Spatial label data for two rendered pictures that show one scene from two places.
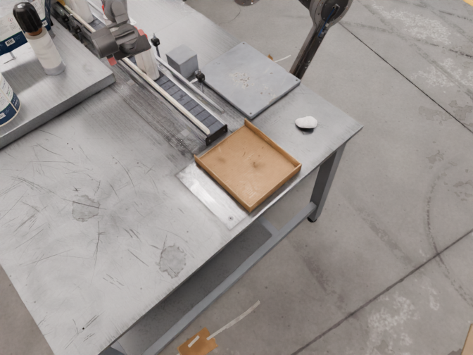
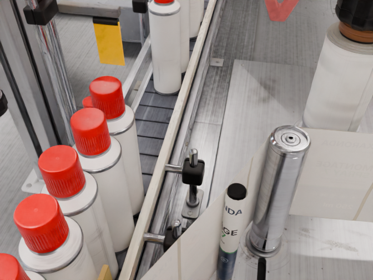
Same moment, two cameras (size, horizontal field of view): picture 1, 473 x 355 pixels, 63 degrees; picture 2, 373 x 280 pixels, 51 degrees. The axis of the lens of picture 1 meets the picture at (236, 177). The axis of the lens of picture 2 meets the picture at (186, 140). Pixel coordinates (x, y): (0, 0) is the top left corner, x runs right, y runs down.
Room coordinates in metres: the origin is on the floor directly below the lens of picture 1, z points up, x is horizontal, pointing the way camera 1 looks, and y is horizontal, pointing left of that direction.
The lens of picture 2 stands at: (1.78, 0.98, 1.32)
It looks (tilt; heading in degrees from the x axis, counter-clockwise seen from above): 45 degrees down; 231
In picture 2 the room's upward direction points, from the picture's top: straight up
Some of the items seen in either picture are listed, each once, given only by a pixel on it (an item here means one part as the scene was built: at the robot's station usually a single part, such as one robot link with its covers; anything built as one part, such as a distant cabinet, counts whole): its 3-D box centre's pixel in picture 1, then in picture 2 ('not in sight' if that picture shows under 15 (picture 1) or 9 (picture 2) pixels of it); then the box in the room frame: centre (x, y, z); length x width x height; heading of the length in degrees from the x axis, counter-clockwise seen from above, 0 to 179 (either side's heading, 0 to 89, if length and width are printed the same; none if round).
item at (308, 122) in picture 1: (306, 122); not in sight; (0.98, -0.29, 0.85); 0.08 x 0.07 x 0.04; 48
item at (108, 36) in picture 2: not in sight; (109, 41); (1.61, 0.62, 1.09); 0.03 x 0.01 x 0.06; 130
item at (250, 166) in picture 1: (247, 162); not in sight; (0.80, -0.04, 0.85); 0.30 x 0.26 x 0.04; 40
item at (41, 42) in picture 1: (39, 39); (352, 57); (1.32, 0.77, 1.03); 0.09 x 0.09 x 0.30
